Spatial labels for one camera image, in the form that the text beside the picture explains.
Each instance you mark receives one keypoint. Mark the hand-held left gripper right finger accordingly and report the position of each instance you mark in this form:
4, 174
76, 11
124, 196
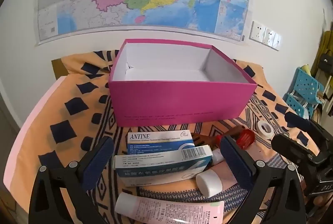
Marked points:
235, 161

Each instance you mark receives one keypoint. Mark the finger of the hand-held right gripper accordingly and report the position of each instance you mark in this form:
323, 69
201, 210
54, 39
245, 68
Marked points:
288, 144
295, 118

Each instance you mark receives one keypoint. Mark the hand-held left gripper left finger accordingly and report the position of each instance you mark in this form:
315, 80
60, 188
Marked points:
100, 159

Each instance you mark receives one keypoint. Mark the red round container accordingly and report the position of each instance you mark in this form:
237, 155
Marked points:
245, 138

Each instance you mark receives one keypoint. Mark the teal white medicine box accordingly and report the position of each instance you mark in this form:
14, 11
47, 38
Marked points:
156, 169

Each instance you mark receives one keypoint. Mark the white blue medicine box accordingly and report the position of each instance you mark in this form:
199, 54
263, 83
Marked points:
156, 144

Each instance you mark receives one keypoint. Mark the pink cardboard box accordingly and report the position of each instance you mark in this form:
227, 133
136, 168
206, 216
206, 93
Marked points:
182, 104

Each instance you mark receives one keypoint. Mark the pale pink printed tube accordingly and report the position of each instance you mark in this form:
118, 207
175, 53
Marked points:
169, 209

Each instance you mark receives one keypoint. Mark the small white tube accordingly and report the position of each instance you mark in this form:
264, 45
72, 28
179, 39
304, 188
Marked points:
217, 156

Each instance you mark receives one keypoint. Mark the clear tape roll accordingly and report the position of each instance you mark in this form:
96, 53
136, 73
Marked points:
268, 134

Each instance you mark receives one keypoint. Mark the salmon tube large white cap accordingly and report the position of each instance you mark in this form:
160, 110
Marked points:
208, 182

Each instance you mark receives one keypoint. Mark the blue perforated plastic stool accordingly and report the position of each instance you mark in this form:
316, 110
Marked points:
307, 83

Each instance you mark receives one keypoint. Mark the black bag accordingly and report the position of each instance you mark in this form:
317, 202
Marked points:
326, 62

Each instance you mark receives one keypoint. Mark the orange patterned blanket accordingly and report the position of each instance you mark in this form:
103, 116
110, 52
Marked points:
52, 109

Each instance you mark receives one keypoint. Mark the pale pink sheet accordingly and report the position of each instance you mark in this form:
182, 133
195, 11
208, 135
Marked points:
20, 140

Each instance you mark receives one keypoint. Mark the yellow cloth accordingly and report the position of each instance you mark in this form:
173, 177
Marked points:
326, 41

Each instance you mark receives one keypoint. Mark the brown wooden board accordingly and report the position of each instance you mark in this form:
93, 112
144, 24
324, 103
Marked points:
58, 67

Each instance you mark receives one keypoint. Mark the white wall socket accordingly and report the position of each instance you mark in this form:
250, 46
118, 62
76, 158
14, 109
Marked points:
269, 36
257, 30
277, 42

